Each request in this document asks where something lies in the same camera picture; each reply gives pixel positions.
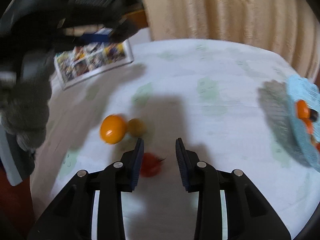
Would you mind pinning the tan longan right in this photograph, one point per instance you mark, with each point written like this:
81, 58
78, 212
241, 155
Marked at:
136, 127

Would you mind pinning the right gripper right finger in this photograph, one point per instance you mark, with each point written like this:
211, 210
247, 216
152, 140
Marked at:
229, 197

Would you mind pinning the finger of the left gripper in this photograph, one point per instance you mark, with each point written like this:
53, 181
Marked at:
97, 38

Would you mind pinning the photo collage calendar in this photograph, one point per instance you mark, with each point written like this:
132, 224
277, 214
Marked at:
84, 62

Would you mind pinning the dark brown fruit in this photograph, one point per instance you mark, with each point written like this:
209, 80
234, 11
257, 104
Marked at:
313, 115

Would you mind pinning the light blue lattice basket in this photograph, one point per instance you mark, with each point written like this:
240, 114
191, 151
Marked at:
299, 88

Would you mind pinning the white floral tablecloth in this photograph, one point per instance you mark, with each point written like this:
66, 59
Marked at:
225, 100

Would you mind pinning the large yellow-orange fruit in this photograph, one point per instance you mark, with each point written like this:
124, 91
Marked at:
113, 129

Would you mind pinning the grey gloved left hand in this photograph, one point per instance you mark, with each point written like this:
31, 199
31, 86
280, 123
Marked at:
24, 106

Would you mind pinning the red cherry tomato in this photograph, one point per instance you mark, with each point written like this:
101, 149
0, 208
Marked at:
315, 143
151, 165

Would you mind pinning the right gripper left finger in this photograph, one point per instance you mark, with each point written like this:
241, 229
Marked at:
70, 214

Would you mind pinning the beige curtain right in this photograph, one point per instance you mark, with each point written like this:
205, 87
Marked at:
286, 27

